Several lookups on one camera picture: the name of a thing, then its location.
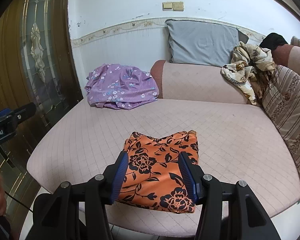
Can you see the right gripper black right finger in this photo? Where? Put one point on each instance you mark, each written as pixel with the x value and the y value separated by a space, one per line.
pixel 229 211

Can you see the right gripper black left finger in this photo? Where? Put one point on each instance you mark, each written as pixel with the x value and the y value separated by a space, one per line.
pixel 79 211

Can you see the orange black floral garment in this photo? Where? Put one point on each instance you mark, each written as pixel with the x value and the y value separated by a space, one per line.
pixel 153 179

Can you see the pink quilted sofa seat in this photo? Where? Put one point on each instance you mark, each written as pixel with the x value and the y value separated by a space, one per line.
pixel 236 142

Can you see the brown glass panel door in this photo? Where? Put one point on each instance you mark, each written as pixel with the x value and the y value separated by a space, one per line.
pixel 36 65

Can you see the purple floral garment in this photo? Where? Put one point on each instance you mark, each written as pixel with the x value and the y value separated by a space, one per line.
pixel 120 87

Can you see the striped brown cushion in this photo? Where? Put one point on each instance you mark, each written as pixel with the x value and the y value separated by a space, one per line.
pixel 281 100

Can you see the pink quilted sofa backrest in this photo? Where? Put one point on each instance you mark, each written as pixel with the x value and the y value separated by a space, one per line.
pixel 197 87

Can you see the beige floral crumpled cloth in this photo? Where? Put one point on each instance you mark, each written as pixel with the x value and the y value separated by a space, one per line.
pixel 250 70

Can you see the grey pillow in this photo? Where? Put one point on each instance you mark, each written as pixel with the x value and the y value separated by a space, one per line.
pixel 201 43

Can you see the black cloth on sofa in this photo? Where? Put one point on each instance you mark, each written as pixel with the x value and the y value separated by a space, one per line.
pixel 272 41

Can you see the beige wall switch plate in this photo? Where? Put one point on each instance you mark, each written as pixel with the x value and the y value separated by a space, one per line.
pixel 174 6

